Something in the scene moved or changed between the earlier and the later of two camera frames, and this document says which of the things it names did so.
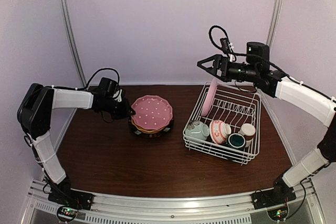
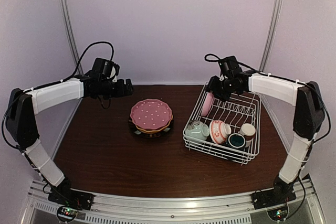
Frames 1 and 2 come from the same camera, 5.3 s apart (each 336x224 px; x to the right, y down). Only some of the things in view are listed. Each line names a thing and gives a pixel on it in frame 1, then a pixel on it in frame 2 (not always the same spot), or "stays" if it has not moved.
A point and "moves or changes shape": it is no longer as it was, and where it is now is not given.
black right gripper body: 249,73 to 224,88
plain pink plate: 209,97 stays
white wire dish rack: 226,122 stays
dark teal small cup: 236,140 stays
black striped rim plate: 150,135 stays
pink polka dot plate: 152,112 moves or changes shape
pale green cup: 197,129 stays
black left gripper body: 116,110 to 109,91
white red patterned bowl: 219,131 stays
